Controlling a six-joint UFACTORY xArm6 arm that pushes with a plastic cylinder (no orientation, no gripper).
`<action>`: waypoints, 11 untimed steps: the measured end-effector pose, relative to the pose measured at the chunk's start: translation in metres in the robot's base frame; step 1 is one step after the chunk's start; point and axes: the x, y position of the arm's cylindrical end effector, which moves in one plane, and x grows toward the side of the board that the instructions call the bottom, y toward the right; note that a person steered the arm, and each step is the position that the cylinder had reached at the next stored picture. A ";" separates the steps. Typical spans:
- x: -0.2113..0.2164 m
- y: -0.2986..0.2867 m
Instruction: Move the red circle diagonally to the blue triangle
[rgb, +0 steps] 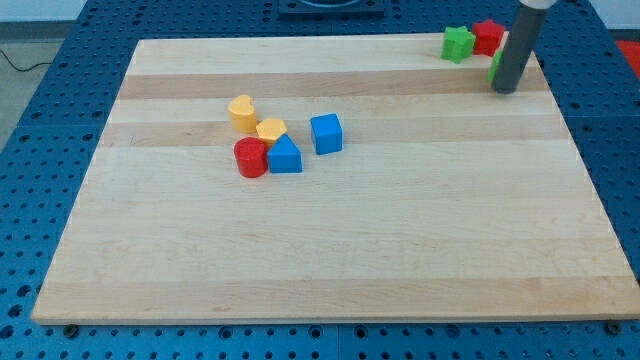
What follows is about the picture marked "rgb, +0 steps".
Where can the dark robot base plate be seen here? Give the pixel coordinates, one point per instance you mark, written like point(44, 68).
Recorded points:
point(290, 8)

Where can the blue triangle block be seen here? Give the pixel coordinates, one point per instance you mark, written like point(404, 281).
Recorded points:
point(284, 156)

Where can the green star block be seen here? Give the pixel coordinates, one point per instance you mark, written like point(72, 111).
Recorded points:
point(458, 44)

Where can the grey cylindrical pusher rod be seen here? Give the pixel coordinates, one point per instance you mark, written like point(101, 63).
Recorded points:
point(518, 48)

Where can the yellow heart block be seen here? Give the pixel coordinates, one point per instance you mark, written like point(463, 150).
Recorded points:
point(243, 114)

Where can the wooden board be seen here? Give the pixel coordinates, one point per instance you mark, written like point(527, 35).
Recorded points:
point(447, 203)

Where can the red cylinder block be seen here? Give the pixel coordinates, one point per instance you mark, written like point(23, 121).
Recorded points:
point(250, 156)

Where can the yellow hexagon block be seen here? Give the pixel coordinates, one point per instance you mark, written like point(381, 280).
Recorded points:
point(270, 130)

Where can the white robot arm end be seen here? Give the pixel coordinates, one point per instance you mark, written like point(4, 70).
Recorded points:
point(538, 4)

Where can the blue cube block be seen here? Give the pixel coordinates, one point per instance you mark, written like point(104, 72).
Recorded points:
point(326, 133)

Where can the red star block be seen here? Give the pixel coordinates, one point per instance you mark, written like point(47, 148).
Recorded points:
point(488, 37)

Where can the green block behind rod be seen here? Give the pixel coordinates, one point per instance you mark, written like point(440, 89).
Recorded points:
point(494, 65)

